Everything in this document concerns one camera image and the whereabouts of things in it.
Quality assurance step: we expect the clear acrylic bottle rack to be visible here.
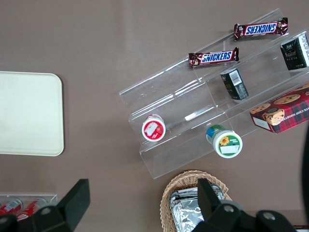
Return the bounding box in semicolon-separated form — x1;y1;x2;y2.
0;192;59;218

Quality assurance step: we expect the red cola bottle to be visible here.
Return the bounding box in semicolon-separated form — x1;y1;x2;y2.
16;198;48;221
0;198;24;216

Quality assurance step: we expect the clear acrylic tiered shelf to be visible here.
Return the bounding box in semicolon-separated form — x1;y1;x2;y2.
119;8;309;180

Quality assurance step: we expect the red lid yogurt cup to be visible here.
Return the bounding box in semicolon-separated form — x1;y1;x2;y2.
141;114;167;142

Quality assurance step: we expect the silver foil pouch stack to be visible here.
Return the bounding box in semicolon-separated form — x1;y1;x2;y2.
168;185;229;232

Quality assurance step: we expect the oval light wicker basket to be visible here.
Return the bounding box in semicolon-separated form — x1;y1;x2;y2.
160;170;233;232

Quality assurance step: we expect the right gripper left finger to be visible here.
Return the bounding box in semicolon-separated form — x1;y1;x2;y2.
31;178;91;232

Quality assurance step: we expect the red tartan cookie box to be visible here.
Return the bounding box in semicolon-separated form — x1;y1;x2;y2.
249;83;309;134

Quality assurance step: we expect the Snickers chocolate bar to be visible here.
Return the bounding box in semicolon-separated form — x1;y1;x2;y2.
233;16;289;41
188;47;240;69

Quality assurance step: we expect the green lid yogurt cup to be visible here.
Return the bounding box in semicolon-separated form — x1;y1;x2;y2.
206;124;243;159

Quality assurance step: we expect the beige plastic tray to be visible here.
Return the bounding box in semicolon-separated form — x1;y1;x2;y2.
0;71;65;157

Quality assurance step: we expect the small black carton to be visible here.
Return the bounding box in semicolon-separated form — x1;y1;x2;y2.
280;33;309;71
220;68;249;101

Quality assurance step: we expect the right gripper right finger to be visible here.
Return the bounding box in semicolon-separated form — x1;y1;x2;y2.
193;178;242;232

